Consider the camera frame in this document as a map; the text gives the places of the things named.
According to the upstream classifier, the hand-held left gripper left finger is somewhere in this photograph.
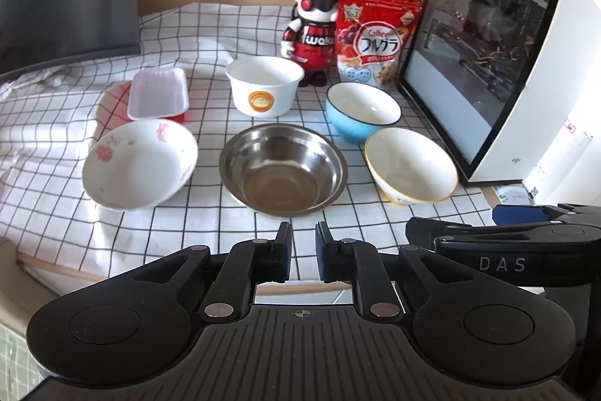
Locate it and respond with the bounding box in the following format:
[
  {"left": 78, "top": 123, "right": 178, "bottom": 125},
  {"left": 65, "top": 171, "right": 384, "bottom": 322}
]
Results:
[{"left": 115, "top": 221, "right": 294, "bottom": 323}]

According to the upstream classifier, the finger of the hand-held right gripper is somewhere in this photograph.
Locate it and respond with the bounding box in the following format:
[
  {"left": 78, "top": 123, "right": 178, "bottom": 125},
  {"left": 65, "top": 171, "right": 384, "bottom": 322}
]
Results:
[
  {"left": 406, "top": 216, "right": 601, "bottom": 289},
  {"left": 492, "top": 203, "right": 601, "bottom": 224}
]

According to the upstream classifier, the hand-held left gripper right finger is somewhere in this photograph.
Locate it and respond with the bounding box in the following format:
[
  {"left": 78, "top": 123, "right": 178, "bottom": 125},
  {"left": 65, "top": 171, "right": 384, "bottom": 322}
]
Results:
[{"left": 315, "top": 221, "right": 498, "bottom": 322}]

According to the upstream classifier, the white bowl with yellow rim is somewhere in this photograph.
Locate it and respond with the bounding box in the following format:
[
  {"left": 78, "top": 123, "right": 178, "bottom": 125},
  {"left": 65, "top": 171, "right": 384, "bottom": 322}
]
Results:
[{"left": 364, "top": 127, "right": 459, "bottom": 207}]

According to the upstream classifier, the stainless steel bowl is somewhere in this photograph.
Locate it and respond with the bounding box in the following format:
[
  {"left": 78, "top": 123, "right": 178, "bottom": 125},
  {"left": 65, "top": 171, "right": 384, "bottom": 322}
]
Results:
[{"left": 218, "top": 123, "right": 349, "bottom": 219}]

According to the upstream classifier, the blue bowl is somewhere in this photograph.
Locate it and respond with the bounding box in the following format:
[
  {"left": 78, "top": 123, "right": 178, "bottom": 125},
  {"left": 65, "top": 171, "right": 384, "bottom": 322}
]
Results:
[{"left": 325, "top": 82, "right": 403, "bottom": 147}]

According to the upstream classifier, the white floral bowl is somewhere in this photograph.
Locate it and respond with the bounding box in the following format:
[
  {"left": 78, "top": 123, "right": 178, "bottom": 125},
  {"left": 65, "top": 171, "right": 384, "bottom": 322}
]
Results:
[{"left": 82, "top": 118, "right": 199, "bottom": 211}]

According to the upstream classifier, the white paper bowl orange label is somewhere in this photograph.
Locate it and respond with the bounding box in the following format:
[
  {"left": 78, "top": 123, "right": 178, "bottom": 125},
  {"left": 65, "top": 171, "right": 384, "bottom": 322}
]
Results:
[{"left": 224, "top": 56, "right": 305, "bottom": 119}]

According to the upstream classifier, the white and red plastic tray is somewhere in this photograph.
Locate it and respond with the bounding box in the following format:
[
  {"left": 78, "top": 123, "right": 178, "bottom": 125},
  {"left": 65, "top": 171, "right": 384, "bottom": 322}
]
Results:
[{"left": 127, "top": 67, "right": 190, "bottom": 124}]

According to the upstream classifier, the white labelled box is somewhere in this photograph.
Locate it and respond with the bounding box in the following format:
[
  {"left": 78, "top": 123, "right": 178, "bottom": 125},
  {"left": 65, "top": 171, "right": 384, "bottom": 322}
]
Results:
[{"left": 522, "top": 110, "right": 601, "bottom": 207}]

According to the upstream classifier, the red cereal bag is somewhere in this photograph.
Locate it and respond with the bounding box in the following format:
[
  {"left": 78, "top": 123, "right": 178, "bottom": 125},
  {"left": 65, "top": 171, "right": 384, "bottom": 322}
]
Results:
[{"left": 335, "top": 0, "right": 424, "bottom": 91}]

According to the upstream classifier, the red white robot toy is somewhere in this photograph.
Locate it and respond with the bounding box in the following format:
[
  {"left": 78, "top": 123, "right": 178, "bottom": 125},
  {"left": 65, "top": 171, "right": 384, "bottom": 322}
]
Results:
[{"left": 281, "top": 0, "right": 340, "bottom": 88}]

